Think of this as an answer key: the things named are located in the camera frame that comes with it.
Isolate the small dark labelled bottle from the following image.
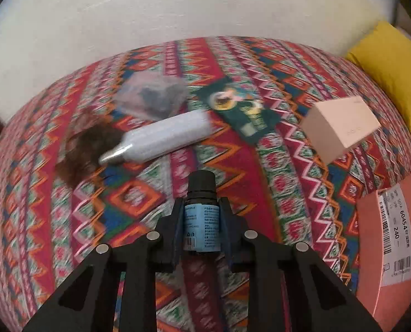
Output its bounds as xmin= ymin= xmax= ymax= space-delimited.
xmin=184 ymin=170 xmax=220 ymax=253

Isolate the white LED corn bulb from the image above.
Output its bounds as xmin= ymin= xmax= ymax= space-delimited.
xmin=98 ymin=110 xmax=213 ymax=165

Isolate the pink storage box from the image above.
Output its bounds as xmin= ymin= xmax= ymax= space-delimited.
xmin=356 ymin=175 xmax=411 ymax=331

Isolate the patterned red bed cover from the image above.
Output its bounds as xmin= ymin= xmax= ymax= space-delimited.
xmin=0 ymin=37 xmax=411 ymax=331

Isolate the brown fur pompom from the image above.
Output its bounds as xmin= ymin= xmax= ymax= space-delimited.
xmin=55 ymin=107 xmax=124 ymax=189

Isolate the small pink carton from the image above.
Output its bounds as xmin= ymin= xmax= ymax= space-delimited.
xmin=300 ymin=96 xmax=381 ymax=165

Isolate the green card packet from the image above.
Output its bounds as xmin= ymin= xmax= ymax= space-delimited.
xmin=196 ymin=77 xmax=280 ymax=145

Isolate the clear plastic bag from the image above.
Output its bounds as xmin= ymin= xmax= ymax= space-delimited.
xmin=113 ymin=71 xmax=189 ymax=121

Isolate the yellow cushion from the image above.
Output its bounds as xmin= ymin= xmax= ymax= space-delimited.
xmin=346 ymin=21 xmax=411 ymax=133

